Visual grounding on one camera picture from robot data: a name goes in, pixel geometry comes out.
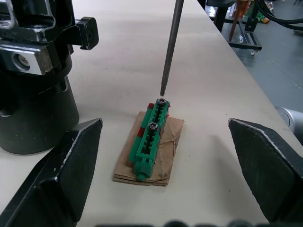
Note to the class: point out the brown folded cardboard pad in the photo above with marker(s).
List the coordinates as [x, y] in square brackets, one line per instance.
[169, 151]

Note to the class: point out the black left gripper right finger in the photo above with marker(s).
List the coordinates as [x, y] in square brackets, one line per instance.
[267, 170]

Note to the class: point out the brown wooden leg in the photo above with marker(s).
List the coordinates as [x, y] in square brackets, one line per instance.
[236, 19]

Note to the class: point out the black metal cart frame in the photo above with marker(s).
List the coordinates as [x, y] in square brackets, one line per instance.
[248, 39]

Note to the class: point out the dark blue electric screwdriver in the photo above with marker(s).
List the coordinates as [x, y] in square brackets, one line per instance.
[171, 42]

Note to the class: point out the black cylindrical gripper body workpiece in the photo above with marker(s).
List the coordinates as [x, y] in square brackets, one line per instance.
[33, 99]

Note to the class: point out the black round-head screw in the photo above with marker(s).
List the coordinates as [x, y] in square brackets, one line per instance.
[162, 101]
[152, 126]

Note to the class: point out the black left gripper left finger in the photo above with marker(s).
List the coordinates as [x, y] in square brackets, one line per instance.
[59, 179]

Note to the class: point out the green plastic finger piece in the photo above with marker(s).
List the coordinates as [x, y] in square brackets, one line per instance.
[144, 147]

